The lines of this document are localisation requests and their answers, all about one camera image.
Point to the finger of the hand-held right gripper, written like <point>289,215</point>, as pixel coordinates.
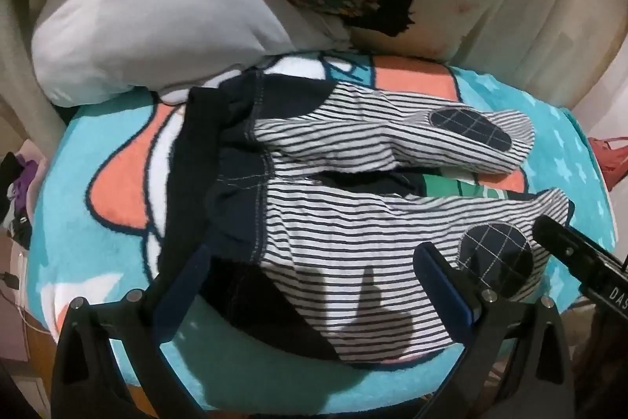
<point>559,240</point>

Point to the red cloth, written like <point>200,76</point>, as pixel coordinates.
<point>613,159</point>

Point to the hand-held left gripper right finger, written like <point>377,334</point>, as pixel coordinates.
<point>441,286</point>

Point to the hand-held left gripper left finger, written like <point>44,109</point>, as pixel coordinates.
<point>184,281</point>

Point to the teal cartoon printed blanket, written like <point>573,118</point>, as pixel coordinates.
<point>98,213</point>

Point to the striped pants with navy patches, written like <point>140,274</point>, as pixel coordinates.
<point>343,242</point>

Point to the white plush pillow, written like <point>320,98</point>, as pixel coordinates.
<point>147,21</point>

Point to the pile of clothes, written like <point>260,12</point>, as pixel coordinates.
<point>22,188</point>

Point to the beige sofa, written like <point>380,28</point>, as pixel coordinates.
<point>596,6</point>

